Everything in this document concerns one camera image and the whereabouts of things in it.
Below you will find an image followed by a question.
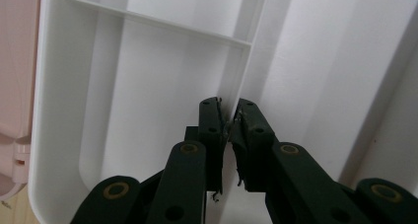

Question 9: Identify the white divided tray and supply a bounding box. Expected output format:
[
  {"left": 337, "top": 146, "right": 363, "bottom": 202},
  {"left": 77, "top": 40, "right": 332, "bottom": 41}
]
[{"left": 27, "top": 0, "right": 418, "bottom": 224}]

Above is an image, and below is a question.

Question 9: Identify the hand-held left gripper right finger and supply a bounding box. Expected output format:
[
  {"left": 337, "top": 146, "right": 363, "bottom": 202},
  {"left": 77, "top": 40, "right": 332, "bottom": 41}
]
[{"left": 229, "top": 98, "right": 373, "bottom": 224}]

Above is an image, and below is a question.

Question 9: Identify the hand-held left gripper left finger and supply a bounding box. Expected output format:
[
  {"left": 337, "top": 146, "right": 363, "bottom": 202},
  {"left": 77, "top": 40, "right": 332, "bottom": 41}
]
[{"left": 146, "top": 97, "right": 229, "bottom": 224}]

